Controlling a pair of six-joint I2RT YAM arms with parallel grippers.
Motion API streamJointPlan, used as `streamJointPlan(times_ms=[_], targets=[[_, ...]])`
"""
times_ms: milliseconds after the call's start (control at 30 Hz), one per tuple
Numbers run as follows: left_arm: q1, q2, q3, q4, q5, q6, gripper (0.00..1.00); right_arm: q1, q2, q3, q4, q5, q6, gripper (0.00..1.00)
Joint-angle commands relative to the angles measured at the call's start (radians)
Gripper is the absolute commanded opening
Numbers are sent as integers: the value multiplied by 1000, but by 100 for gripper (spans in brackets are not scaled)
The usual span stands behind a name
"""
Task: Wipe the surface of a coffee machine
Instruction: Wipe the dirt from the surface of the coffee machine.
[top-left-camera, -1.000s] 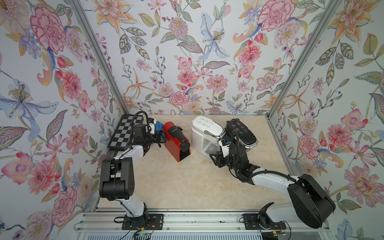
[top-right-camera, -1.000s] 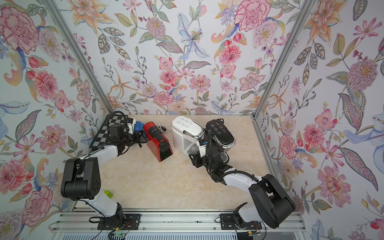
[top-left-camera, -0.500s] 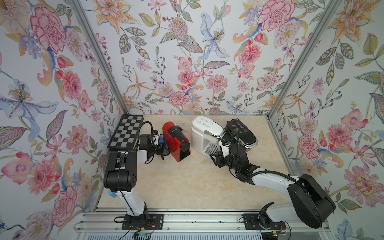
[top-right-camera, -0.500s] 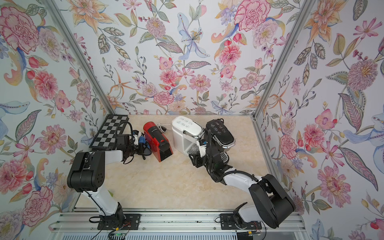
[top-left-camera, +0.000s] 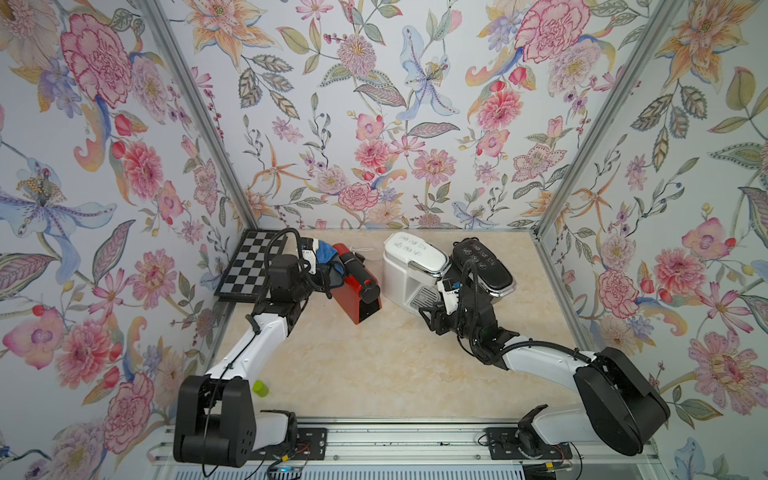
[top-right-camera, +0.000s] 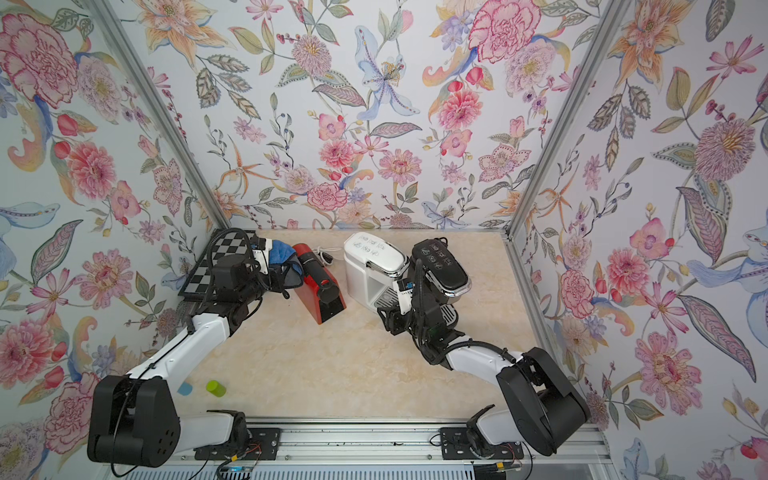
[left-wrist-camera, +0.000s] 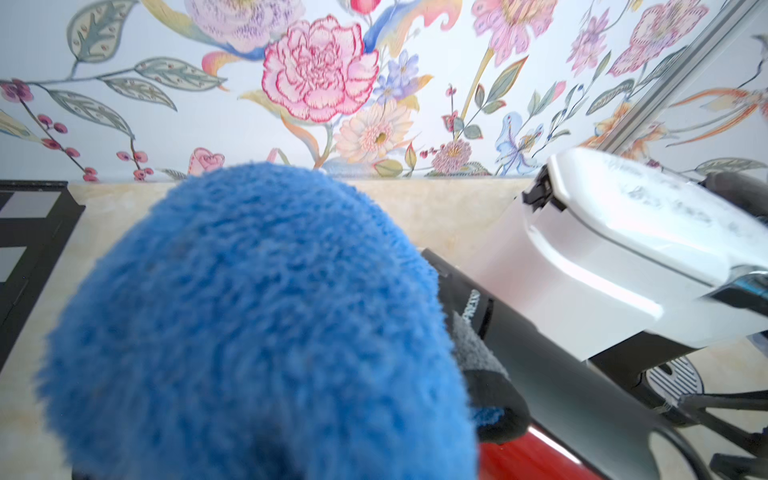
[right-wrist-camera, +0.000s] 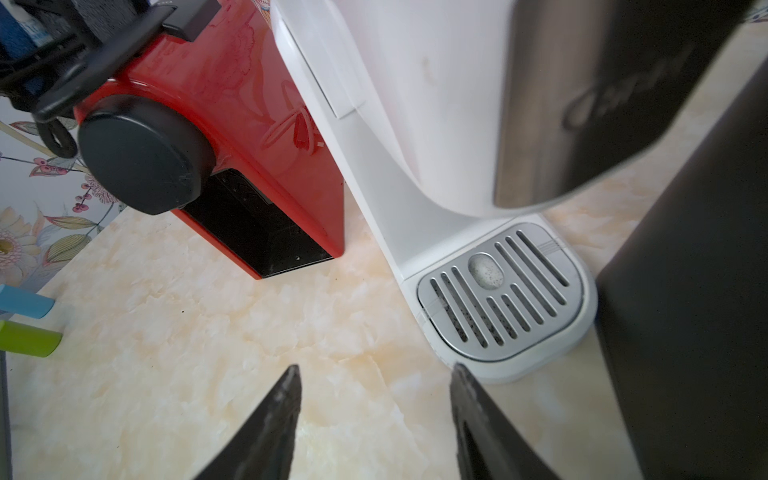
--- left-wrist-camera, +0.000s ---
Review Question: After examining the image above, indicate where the aluminium corner post right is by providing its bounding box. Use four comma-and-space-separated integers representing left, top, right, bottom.
597, 0, 767, 153

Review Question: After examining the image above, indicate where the black coffee machine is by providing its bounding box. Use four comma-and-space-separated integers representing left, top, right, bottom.
700, 172, 767, 224

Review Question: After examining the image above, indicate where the red Nespresso coffee machine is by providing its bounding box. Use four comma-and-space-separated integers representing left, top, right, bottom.
422, 249, 711, 479

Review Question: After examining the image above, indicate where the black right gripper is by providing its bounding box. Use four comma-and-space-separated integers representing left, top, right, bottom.
678, 390, 767, 479

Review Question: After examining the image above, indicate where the black folding chessboard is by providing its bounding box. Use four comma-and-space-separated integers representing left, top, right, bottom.
1, 180, 85, 364

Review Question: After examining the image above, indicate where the white coffee machine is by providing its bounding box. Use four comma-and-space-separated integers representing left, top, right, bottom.
461, 146, 768, 427

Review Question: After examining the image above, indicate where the blue microfibre cloth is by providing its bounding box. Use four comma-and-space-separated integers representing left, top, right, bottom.
37, 163, 531, 479

